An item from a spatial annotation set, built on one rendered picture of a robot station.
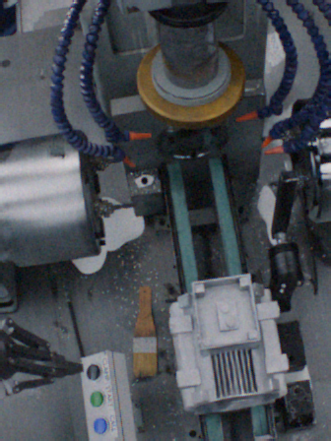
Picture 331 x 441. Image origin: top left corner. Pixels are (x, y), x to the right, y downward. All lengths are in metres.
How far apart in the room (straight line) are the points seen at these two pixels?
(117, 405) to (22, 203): 0.40
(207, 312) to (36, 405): 0.50
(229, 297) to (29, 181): 0.42
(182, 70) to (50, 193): 0.36
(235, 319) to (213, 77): 0.40
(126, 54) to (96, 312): 0.56
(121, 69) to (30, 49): 0.54
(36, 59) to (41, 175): 0.66
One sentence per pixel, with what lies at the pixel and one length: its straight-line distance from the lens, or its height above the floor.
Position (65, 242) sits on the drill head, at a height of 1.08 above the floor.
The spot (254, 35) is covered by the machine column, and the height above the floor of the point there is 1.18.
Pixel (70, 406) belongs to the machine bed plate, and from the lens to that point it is 1.62.
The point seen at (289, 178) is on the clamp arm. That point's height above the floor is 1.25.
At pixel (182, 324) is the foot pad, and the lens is 1.34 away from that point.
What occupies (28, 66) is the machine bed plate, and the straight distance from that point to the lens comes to 1.99.
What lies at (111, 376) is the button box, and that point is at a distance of 1.32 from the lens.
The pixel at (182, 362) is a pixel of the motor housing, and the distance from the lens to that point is 1.34.
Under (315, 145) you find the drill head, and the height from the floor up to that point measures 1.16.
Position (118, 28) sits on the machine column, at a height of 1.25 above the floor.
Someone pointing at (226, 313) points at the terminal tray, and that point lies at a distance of 1.29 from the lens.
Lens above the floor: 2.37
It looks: 66 degrees down
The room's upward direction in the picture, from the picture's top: 9 degrees counter-clockwise
